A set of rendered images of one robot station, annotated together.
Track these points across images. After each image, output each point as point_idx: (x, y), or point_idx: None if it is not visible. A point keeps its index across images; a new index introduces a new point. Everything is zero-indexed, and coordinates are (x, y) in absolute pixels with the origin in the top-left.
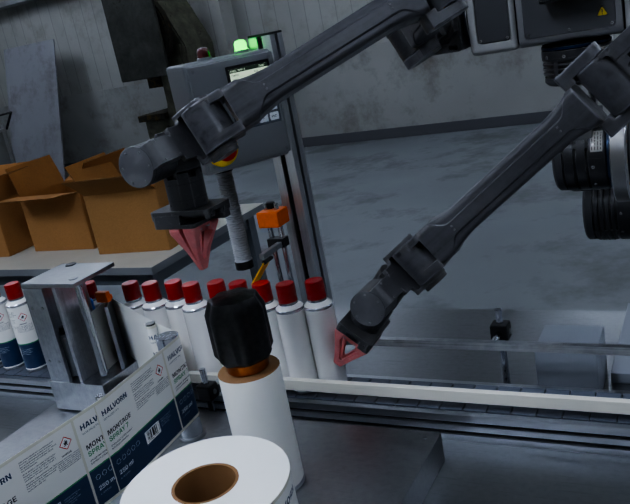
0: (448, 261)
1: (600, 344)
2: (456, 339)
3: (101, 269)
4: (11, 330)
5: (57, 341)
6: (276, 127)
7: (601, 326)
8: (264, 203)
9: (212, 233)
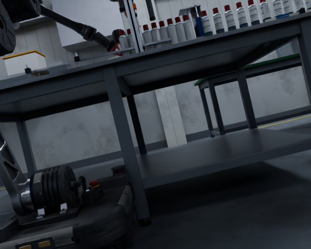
0: (81, 35)
1: (52, 65)
2: (88, 57)
3: (179, 11)
4: (250, 19)
5: (194, 28)
6: None
7: (49, 67)
8: (133, 2)
9: (126, 15)
